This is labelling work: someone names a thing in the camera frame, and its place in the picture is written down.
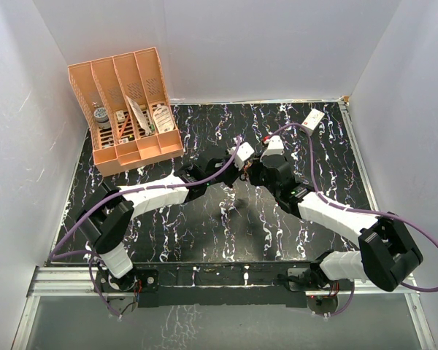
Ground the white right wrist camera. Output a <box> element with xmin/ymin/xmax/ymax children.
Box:
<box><xmin>260</xmin><ymin>135</ymin><xmax>284</xmax><ymax>160</ymax></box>

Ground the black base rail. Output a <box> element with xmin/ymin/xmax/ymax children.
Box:
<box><xmin>95</xmin><ymin>262</ymin><xmax>352</xmax><ymax>313</ymax></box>

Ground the orange carabiner keyring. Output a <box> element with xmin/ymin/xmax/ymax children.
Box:
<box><xmin>243</xmin><ymin>164</ymin><xmax>251</xmax><ymax>180</ymax></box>

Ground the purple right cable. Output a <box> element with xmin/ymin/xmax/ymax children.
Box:
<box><xmin>264</xmin><ymin>122</ymin><xmax>438</xmax><ymax>292</ymax></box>

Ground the white label packet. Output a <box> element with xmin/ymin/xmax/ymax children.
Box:
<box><xmin>153</xmin><ymin>104</ymin><xmax>175</xmax><ymax>133</ymax></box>

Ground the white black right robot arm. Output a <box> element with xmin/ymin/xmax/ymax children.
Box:
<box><xmin>246</xmin><ymin>155</ymin><xmax>423</xmax><ymax>292</ymax></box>

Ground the red pencil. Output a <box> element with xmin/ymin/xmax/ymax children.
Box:
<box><xmin>118</xmin><ymin>116</ymin><xmax>130</xmax><ymax>139</ymax></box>

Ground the grey tape roll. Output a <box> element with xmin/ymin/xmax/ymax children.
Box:
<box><xmin>93</xmin><ymin>103</ymin><xmax>110</xmax><ymax>130</ymax></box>

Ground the orange plastic file organizer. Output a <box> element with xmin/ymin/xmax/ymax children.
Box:
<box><xmin>68</xmin><ymin>47</ymin><xmax>184</xmax><ymax>176</ymax></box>

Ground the white red small box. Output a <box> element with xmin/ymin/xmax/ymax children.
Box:
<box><xmin>302</xmin><ymin>109</ymin><xmax>325</xmax><ymax>136</ymax></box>

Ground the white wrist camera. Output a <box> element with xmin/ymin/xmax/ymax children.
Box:
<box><xmin>260</xmin><ymin>135</ymin><xmax>284</xmax><ymax>160</ymax></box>
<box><xmin>228</xmin><ymin>142</ymin><xmax>255</xmax><ymax>171</ymax></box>

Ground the white paper card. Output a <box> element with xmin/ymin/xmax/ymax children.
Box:
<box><xmin>126</xmin><ymin>96</ymin><xmax>151</xmax><ymax>136</ymax></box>

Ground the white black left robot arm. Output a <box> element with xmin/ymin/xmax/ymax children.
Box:
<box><xmin>74</xmin><ymin>153</ymin><xmax>249</xmax><ymax>292</ymax></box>

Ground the small white box in organizer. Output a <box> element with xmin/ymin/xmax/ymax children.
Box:
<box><xmin>115</xmin><ymin>110</ymin><xmax>126</xmax><ymax>123</ymax></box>

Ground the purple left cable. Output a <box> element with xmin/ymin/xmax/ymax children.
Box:
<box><xmin>49</xmin><ymin>135</ymin><xmax>244</xmax><ymax>262</ymax></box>

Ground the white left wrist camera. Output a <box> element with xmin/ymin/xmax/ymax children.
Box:
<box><xmin>228</xmin><ymin>142</ymin><xmax>255</xmax><ymax>171</ymax></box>

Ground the purple cable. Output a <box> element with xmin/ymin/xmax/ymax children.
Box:
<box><xmin>264</xmin><ymin>122</ymin><xmax>438</xmax><ymax>292</ymax></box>
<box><xmin>49</xmin><ymin>135</ymin><xmax>244</xmax><ymax>262</ymax></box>

